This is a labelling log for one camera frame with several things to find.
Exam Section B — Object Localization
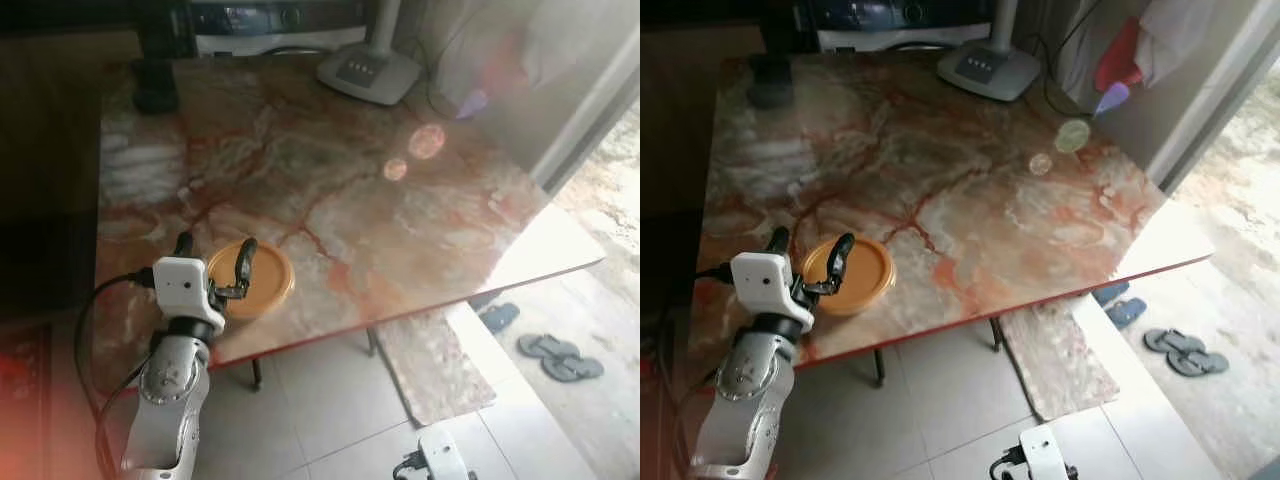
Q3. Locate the red plastic scoop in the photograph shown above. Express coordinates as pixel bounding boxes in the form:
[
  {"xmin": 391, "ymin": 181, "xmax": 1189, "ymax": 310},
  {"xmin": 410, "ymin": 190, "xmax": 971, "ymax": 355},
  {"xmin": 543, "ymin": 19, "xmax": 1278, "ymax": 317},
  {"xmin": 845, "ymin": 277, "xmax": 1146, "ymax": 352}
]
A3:
[
  {"xmin": 482, "ymin": 30, "xmax": 531, "ymax": 96},
  {"xmin": 1093, "ymin": 15, "xmax": 1147, "ymax": 93}
]

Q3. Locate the grey sandal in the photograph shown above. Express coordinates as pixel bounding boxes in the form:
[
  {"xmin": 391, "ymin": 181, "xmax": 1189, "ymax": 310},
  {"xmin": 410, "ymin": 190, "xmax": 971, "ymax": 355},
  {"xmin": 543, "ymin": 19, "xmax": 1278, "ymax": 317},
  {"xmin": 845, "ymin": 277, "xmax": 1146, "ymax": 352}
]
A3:
[
  {"xmin": 540, "ymin": 354, "xmax": 605, "ymax": 384},
  {"xmin": 1143, "ymin": 328, "xmax": 1207, "ymax": 357},
  {"xmin": 1165, "ymin": 350, "xmax": 1230, "ymax": 379},
  {"xmin": 517, "ymin": 333, "xmax": 572, "ymax": 362}
]

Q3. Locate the beige patterned doormat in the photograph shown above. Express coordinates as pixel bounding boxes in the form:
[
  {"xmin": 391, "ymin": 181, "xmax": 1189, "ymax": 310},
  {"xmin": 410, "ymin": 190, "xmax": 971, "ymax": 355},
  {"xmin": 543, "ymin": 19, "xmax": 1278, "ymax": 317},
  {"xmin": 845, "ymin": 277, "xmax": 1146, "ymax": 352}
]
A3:
[
  {"xmin": 999, "ymin": 299, "xmax": 1120, "ymax": 422},
  {"xmin": 374, "ymin": 304, "xmax": 497, "ymax": 427}
]

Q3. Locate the red patterned rug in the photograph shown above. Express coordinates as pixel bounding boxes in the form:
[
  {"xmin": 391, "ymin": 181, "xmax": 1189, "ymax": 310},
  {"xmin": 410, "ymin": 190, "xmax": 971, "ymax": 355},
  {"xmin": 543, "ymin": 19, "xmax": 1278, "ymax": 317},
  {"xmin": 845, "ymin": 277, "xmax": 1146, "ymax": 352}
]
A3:
[{"xmin": 0, "ymin": 325, "xmax": 53, "ymax": 443}]

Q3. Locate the red marble pattern table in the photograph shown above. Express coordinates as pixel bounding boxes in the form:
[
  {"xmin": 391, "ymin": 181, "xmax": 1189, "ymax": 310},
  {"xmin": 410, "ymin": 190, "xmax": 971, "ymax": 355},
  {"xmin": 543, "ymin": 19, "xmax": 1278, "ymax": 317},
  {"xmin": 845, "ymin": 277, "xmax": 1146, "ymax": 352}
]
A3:
[
  {"xmin": 93, "ymin": 54, "xmax": 607, "ymax": 391},
  {"xmin": 688, "ymin": 50, "xmax": 1217, "ymax": 389}
]

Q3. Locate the round orange lidded container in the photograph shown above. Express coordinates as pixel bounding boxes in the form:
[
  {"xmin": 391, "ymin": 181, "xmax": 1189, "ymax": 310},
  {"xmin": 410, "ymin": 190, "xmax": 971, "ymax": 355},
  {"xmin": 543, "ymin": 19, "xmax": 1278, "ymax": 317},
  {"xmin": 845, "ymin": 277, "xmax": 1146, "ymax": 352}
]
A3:
[
  {"xmin": 207, "ymin": 238, "xmax": 296, "ymax": 321},
  {"xmin": 802, "ymin": 235, "xmax": 897, "ymax": 317}
]

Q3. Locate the black fan power cord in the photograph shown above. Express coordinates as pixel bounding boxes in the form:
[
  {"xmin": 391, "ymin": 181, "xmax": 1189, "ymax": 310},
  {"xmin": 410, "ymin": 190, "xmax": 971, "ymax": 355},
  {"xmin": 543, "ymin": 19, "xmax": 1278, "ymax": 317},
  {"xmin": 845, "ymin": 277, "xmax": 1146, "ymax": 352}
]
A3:
[
  {"xmin": 1030, "ymin": 10, "xmax": 1096, "ymax": 117},
  {"xmin": 420, "ymin": 15, "xmax": 473, "ymax": 121}
]

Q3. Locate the white hanging cloth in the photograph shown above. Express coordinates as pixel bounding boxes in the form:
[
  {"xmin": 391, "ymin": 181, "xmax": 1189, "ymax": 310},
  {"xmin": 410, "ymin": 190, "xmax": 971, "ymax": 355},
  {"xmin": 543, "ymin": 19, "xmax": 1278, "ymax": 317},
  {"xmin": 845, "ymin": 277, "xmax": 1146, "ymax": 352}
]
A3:
[
  {"xmin": 520, "ymin": 0, "xmax": 623, "ymax": 87},
  {"xmin": 1140, "ymin": 0, "xmax": 1243, "ymax": 87}
]

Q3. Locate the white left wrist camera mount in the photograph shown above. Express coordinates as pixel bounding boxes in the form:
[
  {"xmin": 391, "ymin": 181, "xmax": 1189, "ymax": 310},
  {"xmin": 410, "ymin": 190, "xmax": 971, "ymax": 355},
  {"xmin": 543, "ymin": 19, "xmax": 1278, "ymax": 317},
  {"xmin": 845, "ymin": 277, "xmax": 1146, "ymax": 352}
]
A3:
[
  {"xmin": 730, "ymin": 251, "xmax": 797, "ymax": 323},
  {"xmin": 152, "ymin": 257, "xmax": 213, "ymax": 327}
]

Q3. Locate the grey standing fan base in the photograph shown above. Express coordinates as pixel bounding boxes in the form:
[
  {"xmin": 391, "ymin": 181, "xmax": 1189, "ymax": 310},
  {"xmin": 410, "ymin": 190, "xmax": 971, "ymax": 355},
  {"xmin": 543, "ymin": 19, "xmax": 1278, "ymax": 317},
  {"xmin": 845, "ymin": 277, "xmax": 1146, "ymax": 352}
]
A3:
[
  {"xmin": 937, "ymin": 0, "xmax": 1042, "ymax": 102},
  {"xmin": 317, "ymin": 0, "xmax": 422, "ymax": 107}
]

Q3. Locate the white and blue washing machine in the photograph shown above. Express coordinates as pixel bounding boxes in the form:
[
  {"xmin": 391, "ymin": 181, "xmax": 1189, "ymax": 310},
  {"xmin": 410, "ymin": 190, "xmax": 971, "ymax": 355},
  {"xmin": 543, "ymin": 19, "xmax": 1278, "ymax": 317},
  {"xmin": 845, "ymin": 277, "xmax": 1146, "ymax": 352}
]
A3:
[
  {"xmin": 188, "ymin": 0, "xmax": 369, "ymax": 57},
  {"xmin": 798, "ymin": 0, "xmax": 989, "ymax": 53}
]

